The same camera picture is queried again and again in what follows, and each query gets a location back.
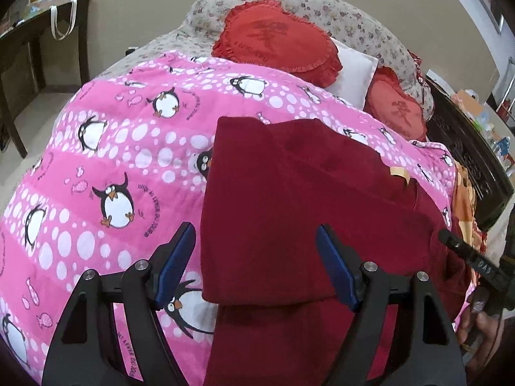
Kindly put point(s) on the dark red sweater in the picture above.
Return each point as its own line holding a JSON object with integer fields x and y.
{"x": 269, "y": 188}

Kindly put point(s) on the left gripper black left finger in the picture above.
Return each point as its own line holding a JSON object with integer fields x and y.
{"x": 109, "y": 332}

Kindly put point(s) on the pink penguin blanket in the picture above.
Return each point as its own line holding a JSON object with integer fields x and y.
{"x": 128, "y": 163}

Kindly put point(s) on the dark wooden table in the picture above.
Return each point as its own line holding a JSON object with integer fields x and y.
{"x": 28, "y": 34}

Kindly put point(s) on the red heart pillow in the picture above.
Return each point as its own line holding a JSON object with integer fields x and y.
{"x": 263, "y": 33}
{"x": 389, "y": 104}

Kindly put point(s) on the orange patterned blanket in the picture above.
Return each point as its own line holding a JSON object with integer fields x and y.
{"x": 464, "y": 204}

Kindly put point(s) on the right red heart pillow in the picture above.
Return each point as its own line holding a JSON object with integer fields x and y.
{"x": 389, "y": 104}

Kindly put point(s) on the left red heart pillow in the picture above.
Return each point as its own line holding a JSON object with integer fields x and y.
{"x": 263, "y": 33}

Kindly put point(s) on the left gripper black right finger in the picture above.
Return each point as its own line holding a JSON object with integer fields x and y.
{"x": 400, "y": 333}

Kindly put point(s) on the dark wooden headboard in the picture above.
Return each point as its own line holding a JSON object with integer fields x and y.
{"x": 450, "y": 126}

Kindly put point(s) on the floral bed sheet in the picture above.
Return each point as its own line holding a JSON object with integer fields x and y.
{"x": 346, "y": 23}

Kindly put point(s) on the white square pillow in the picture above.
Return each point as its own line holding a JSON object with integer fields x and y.
{"x": 356, "y": 75}

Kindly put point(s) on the person's right hand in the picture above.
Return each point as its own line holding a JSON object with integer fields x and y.
{"x": 479, "y": 332}

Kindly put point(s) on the framed wall picture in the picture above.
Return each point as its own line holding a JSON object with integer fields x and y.
{"x": 494, "y": 13}

